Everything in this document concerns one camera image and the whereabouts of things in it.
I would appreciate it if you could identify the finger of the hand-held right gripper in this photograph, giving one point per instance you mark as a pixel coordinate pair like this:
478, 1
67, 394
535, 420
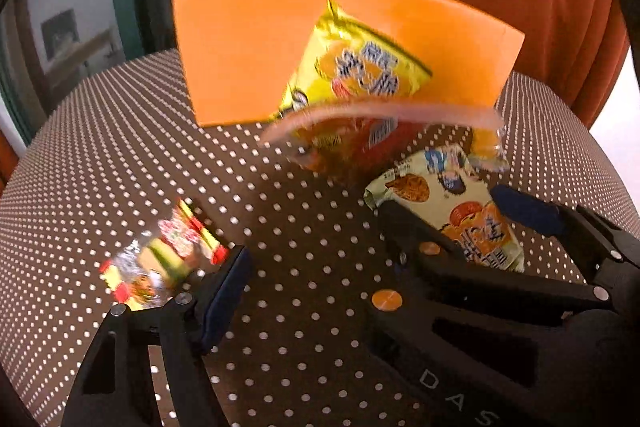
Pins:
405, 227
525, 207

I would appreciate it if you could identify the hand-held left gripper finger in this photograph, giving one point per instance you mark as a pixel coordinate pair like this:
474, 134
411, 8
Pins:
225, 297

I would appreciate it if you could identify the white orange noodle snack packet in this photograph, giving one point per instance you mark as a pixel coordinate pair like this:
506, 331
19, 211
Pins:
465, 227

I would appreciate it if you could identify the small red yellow snack packet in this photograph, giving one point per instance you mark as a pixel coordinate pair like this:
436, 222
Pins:
170, 247

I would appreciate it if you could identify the clear packet with red snack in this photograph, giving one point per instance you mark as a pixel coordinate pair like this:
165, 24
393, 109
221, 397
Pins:
345, 147

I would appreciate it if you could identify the orange cardboard box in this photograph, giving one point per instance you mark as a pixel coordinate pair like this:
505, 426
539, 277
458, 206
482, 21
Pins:
240, 57

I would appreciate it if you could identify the narrow orange curtain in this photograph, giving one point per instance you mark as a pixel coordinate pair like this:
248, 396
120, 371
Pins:
6, 157

